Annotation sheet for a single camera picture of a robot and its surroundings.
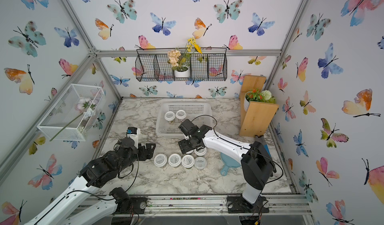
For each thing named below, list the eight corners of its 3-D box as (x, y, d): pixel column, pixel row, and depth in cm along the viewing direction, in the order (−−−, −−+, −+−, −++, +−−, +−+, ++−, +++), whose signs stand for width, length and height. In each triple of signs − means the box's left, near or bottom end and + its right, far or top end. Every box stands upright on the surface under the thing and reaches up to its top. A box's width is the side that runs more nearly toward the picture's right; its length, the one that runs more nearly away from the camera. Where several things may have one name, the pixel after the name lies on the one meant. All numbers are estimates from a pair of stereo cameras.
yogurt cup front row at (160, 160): (155, 169, 87) (152, 164, 81) (157, 159, 91) (154, 153, 85) (167, 169, 87) (165, 164, 81) (168, 159, 91) (166, 153, 85)
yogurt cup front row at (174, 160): (169, 169, 87) (167, 164, 81) (170, 159, 91) (168, 153, 85) (181, 169, 87) (179, 164, 81) (181, 159, 91) (180, 153, 85)
